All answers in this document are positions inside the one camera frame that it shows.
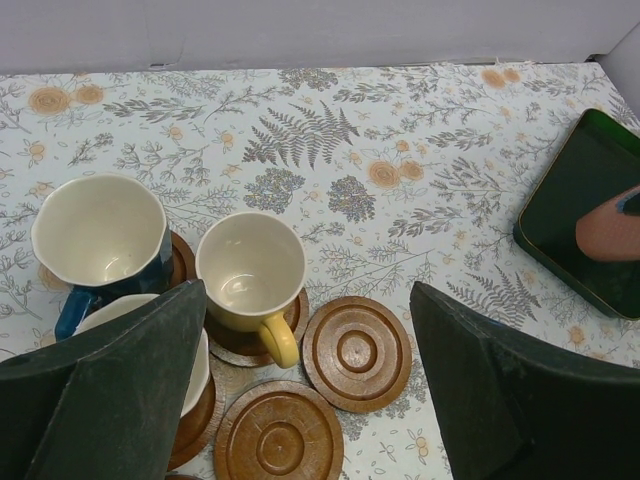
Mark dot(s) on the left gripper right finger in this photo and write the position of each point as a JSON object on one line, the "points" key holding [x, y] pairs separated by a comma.
{"points": [[511, 406]]}

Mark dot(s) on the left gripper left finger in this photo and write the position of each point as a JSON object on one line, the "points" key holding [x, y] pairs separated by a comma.
{"points": [[72, 411]]}

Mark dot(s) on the black mug white inside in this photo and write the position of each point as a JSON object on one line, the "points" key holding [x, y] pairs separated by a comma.
{"points": [[162, 341]]}

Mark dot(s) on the blue mug white inside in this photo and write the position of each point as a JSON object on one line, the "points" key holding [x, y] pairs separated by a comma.
{"points": [[106, 236]]}

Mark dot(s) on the cream mug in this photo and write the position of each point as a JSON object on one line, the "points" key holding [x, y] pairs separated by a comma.
{"points": [[253, 266]]}

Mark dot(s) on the pink floral mug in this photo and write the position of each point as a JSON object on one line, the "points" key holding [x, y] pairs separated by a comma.
{"points": [[610, 232]]}

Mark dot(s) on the dark wooden coaster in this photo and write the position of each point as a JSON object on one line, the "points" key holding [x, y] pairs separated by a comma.
{"points": [[181, 477]]}

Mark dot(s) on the floral table mat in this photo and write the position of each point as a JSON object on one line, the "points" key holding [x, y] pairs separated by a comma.
{"points": [[389, 176]]}

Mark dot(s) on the black tray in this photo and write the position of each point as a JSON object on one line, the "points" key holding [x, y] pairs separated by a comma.
{"points": [[597, 161]]}

